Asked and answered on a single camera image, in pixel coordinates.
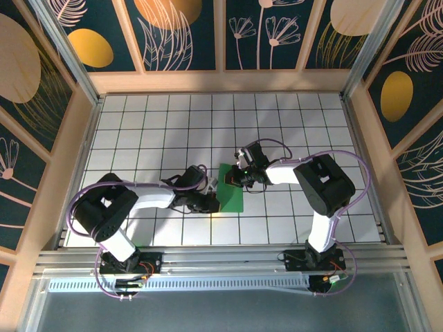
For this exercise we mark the green cloth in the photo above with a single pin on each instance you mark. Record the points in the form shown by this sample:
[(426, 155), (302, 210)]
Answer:
[(232, 200)]

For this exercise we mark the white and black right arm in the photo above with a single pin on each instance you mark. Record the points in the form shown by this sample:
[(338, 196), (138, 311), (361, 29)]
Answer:
[(325, 180)]

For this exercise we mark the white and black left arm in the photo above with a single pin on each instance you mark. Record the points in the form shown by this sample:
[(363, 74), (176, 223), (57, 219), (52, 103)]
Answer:
[(155, 198)]

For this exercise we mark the black left controller box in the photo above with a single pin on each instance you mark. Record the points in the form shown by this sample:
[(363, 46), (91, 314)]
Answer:
[(129, 284)]

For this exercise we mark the beige circle gold lines panel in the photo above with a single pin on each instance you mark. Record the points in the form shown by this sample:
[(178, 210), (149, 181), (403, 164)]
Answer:
[(20, 69), (332, 41)]

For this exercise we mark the orange circle white leaves panel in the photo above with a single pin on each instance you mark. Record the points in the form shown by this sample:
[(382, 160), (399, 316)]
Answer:
[(166, 34)]

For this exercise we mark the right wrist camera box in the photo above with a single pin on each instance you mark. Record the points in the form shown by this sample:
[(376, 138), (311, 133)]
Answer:
[(254, 154)]

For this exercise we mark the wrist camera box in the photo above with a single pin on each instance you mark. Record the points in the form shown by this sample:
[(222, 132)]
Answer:
[(197, 176), (254, 154)]

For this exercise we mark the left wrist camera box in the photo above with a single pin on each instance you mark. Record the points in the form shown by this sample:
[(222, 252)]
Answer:
[(197, 176)]

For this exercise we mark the aluminium front frame rail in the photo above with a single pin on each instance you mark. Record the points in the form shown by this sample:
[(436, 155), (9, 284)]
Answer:
[(225, 259)]

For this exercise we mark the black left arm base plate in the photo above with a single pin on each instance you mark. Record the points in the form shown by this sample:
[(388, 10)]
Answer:
[(155, 259)]

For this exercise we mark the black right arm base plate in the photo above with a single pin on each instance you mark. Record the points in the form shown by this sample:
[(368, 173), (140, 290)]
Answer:
[(294, 263)]

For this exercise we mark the aluminium table side rail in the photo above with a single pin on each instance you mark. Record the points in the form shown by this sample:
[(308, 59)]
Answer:
[(367, 173), (80, 173)]

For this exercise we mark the white flowers wall panel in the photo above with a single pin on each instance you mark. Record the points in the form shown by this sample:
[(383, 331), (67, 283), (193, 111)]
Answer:
[(249, 52)]

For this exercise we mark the yellow oval feather wall panel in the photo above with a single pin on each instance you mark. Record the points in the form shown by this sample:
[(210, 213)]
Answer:
[(398, 97)]

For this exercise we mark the white leaf lines wall panel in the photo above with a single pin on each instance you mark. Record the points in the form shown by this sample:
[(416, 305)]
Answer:
[(422, 193)]

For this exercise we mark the single white flower wall panel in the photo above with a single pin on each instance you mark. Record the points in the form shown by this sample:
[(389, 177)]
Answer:
[(20, 193)]

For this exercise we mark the aluminium frame post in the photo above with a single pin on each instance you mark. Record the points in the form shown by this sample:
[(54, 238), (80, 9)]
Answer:
[(369, 48), (73, 57), (413, 304), (33, 307)]

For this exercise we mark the aluminium front frame post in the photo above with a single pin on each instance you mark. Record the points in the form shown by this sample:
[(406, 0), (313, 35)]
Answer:
[(33, 307), (413, 304)]

